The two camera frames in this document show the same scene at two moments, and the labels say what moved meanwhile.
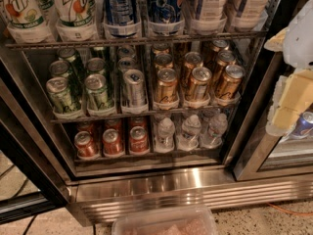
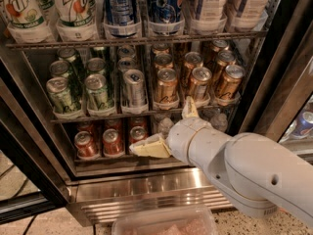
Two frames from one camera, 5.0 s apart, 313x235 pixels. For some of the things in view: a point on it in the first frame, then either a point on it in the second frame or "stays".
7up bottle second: x=74 y=5 stays
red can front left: x=86 y=145 stays
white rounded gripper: x=299 y=44 -> x=183 y=138
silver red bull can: x=136 y=91 stays
